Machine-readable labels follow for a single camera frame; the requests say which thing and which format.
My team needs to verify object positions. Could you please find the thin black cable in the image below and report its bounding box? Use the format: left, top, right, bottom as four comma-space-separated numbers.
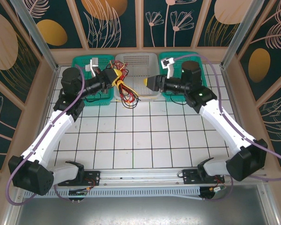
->
120, 88, 141, 109

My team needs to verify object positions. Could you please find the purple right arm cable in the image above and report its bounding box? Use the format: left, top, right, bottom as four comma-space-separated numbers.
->
174, 53, 281, 165

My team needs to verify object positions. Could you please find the white plastic basket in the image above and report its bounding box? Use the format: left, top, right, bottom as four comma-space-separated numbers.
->
113, 52, 163, 103

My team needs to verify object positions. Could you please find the bright red cable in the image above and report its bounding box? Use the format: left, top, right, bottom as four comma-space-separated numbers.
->
109, 60, 139, 104

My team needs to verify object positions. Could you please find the black gripper wire loop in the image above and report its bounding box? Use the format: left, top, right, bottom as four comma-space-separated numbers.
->
85, 92, 104, 103
170, 91, 188, 103

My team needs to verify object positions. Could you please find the aluminium frame post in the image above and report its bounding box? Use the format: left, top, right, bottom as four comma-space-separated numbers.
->
10, 0, 59, 73
221, 0, 257, 68

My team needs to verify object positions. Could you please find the white slotted cable duct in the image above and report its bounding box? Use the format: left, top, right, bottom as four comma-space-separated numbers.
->
23, 186, 202, 200

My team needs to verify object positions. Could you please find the small circuit board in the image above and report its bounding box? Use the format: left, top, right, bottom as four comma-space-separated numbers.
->
200, 185, 228, 202
67, 187, 96, 200

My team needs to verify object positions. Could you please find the grey metal sheet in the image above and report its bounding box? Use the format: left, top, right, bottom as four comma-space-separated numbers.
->
14, 184, 267, 225

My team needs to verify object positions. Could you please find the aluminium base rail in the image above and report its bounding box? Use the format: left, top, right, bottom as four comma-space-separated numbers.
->
99, 170, 185, 187

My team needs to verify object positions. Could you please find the teal plastic basket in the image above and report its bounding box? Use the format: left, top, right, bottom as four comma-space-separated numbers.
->
158, 51, 208, 103
71, 55, 115, 106

